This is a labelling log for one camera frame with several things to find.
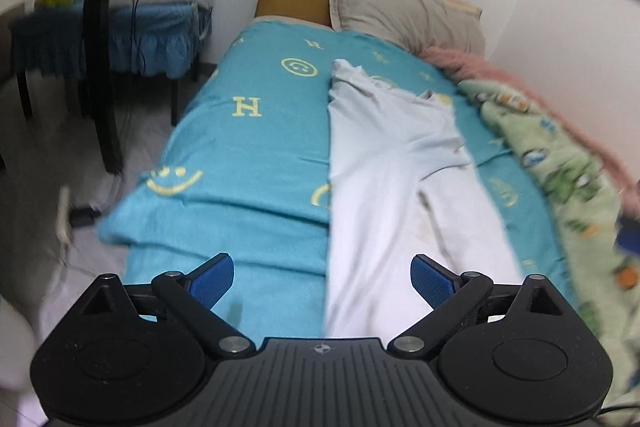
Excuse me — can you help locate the low blue covered chair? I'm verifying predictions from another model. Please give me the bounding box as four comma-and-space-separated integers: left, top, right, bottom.
10, 2, 90, 122

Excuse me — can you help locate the white power strip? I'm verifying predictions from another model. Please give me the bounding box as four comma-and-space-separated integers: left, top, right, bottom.
55, 187, 74, 266

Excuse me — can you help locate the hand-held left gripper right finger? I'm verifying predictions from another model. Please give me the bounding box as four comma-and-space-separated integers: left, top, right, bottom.
386, 255, 572, 358

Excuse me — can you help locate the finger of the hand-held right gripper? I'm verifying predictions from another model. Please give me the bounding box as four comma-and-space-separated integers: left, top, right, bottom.
617, 209, 640, 253

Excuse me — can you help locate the white printed t-shirt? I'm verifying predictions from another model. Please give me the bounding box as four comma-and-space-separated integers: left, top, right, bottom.
322, 58, 526, 341

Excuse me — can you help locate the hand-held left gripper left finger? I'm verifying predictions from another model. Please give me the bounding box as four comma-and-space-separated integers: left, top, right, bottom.
80, 253, 257, 356

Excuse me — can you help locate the bed with teal printed sheet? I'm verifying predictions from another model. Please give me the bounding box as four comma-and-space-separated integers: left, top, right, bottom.
97, 18, 576, 344

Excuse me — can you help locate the green printed fleece blanket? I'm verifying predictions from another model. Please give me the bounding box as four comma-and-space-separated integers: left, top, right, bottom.
457, 79, 640, 408

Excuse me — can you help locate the black power adapter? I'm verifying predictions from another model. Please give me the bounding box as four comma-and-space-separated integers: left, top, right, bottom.
70, 204, 104, 228

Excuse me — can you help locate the yellow patterned pillow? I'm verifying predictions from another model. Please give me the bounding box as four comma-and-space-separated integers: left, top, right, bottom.
442, 0, 483, 16

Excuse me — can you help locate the pink fluffy blanket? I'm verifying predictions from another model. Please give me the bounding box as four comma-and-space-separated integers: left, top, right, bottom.
417, 46, 640, 188

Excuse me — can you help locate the black cable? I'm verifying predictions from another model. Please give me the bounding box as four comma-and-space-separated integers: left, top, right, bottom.
128, 0, 151, 78

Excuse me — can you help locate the grey pillow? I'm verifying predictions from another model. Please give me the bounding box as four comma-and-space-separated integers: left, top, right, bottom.
323, 0, 486, 58

